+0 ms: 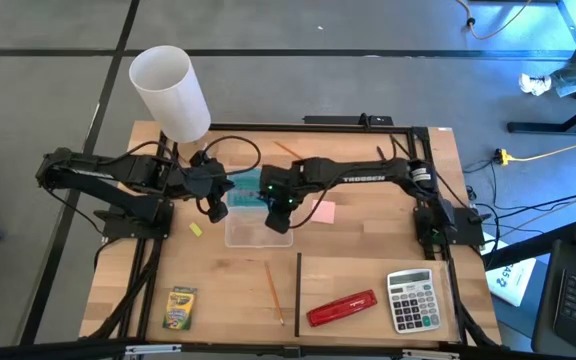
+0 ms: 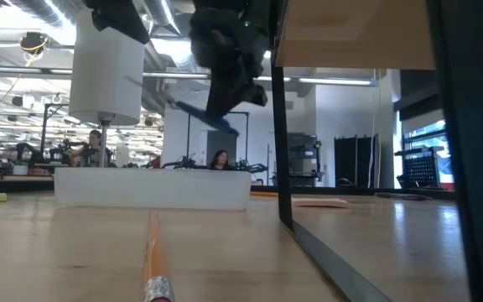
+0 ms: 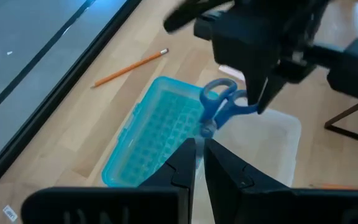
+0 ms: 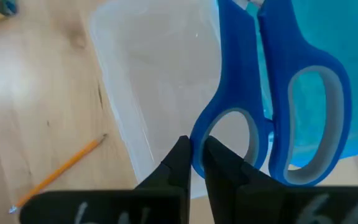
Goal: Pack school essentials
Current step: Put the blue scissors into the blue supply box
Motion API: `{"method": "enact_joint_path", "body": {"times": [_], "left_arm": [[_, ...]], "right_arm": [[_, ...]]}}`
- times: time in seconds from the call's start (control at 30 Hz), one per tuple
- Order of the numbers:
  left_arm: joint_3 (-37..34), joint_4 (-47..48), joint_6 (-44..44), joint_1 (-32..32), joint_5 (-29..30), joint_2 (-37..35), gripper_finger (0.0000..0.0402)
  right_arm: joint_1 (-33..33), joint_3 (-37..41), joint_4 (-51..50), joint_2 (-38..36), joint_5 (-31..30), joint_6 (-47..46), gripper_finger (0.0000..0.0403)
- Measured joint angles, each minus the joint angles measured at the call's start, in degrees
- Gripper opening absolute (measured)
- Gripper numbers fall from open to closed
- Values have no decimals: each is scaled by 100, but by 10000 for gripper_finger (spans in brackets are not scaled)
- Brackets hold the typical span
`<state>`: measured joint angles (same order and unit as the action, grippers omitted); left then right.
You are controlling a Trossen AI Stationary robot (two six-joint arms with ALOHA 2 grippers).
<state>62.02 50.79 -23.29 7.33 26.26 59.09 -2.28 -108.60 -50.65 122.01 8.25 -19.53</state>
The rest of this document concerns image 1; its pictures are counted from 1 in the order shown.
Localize orange wooden pencil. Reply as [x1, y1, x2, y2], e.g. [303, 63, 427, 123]
[273, 141, 303, 161]
[263, 262, 286, 327]

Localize orange floor cable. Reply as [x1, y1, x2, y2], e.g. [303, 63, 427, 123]
[455, 0, 534, 41]

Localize black desk leg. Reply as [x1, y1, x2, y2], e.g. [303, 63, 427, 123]
[482, 222, 576, 271]

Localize green yellow crayon box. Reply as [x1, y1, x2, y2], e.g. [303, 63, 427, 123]
[161, 285, 198, 331]

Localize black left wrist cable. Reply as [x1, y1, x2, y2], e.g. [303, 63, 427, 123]
[175, 133, 263, 177]

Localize yellow extension cord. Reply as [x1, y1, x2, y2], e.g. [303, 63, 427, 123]
[492, 139, 576, 167]

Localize red stapler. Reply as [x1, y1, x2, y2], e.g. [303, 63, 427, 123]
[306, 288, 379, 329]

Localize clear plastic pencil box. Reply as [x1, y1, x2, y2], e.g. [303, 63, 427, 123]
[224, 204, 294, 249]

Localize blue pencil box lid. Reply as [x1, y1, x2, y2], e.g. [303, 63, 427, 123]
[226, 168, 269, 209]

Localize black frame beam with brackets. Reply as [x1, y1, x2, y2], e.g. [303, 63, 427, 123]
[0, 338, 576, 360]

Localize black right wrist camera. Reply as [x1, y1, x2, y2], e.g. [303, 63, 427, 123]
[265, 198, 295, 235]

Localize person's shoe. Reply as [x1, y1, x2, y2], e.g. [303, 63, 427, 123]
[518, 72, 553, 97]

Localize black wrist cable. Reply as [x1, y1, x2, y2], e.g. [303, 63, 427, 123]
[175, 133, 263, 177]
[287, 169, 349, 231]

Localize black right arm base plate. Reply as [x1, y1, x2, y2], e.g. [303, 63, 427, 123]
[414, 204, 485, 247]

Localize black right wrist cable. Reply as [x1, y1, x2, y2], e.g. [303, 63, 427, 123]
[287, 169, 349, 231]

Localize black desk frame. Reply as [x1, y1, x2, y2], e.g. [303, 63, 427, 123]
[506, 0, 576, 136]

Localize white printed paper box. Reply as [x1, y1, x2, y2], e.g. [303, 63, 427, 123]
[482, 232, 539, 308]

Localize black power strip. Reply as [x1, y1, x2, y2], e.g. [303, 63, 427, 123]
[302, 113, 395, 127]

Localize black floor power cable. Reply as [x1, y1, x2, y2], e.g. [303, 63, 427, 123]
[462, 158, 576, 261]

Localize black aluminium table frame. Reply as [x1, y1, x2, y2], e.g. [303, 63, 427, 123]
[115, 122, 469, 349]

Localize black cable bundle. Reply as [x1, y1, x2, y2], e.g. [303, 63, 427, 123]
[455, 294, 500, 350]
[86, 238, 162, 342]

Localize white lamp with wooden base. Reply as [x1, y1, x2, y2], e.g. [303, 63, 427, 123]
[128, 44, 214, 161]

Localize pink sticky note pad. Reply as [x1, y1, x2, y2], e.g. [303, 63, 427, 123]
[310, 199, 337, 225]

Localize grey desk calculator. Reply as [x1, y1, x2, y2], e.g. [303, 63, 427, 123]
[386, 268, 443, 335]

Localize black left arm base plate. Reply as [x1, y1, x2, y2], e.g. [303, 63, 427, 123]
[92, 198, 175, 240]

